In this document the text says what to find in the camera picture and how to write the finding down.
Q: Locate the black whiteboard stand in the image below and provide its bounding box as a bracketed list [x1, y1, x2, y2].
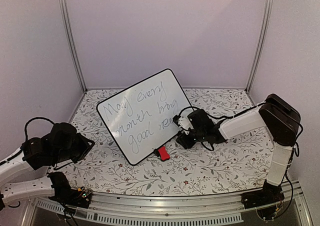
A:
[153, 149, 160, 157]

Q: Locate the left aluminium frame post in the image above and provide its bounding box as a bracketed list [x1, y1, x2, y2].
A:
[58, 0, 88, 93]

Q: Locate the floral patterned table mat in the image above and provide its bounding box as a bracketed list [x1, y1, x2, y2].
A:
[61, 89, 274, 197]

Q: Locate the aluminium frame post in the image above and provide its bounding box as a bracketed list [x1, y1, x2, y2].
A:
[58, 0, 88, 93]
[245, 0, 273, 94]

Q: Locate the white whiteboard with black frame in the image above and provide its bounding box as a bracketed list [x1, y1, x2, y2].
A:
[96, 69, 191, 166]

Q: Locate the front aluminium rail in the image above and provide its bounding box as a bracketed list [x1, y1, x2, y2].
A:
[22, 180, 315, 226]

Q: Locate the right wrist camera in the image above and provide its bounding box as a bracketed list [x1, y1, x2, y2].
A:
[172, 115, 194, 134]

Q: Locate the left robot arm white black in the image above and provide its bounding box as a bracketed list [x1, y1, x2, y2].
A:
[0, 122, 95, 209]

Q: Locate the right aluminium frame post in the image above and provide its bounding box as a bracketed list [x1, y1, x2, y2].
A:
[245, 0, 273, 94]

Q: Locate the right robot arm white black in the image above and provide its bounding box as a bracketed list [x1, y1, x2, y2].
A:
[173, 93, 304, 204]

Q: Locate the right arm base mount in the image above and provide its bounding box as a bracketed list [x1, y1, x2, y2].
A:
[241, 183, 285, 209]

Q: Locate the red whiteboard eraser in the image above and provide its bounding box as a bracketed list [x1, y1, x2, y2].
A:
[157, 146, 170, 162]

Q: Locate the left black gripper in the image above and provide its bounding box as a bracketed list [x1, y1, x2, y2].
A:
[53, 133, 96, 164]

